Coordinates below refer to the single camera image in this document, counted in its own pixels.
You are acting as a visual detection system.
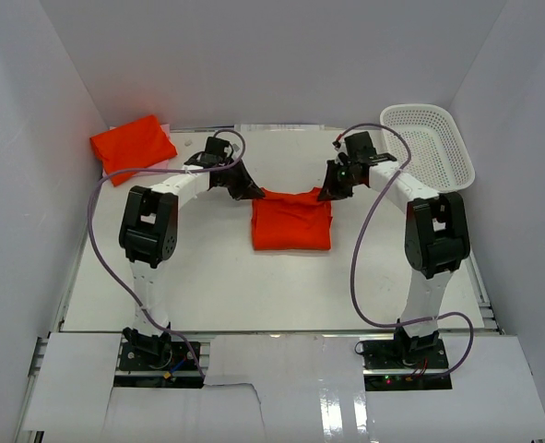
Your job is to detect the white perforated plastic basket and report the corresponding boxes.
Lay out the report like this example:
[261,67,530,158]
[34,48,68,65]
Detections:
[380,103,475,192]

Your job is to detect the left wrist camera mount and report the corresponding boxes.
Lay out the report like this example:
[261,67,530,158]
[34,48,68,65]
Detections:
[231,144,243,158]

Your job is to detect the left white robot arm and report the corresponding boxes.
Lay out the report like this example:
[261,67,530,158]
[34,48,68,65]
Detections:
[119,135,265,368]

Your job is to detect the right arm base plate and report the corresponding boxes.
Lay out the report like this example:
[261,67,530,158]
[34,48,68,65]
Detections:
[354,339,453,392]

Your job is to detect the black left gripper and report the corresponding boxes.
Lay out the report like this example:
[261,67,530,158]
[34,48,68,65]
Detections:
[218,159,264,200]

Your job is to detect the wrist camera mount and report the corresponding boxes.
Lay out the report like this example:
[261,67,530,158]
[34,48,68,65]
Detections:
[332,138,347,161]
[231,144,243,158]

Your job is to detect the orange t-shirt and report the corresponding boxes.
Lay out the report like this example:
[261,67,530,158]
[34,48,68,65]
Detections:
[251,187,333,251]
[89,114,178,175]

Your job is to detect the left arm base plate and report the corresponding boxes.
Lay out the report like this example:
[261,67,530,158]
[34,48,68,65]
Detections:
[113,340,204,389]

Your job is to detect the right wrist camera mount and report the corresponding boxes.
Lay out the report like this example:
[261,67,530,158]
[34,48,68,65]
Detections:
[332,138,347,161]

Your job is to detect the aluminium frame rail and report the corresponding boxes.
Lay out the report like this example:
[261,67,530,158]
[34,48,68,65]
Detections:
[14,338,48,443]

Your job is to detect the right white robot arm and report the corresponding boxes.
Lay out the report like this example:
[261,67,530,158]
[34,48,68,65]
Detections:
[318,130,470,368]

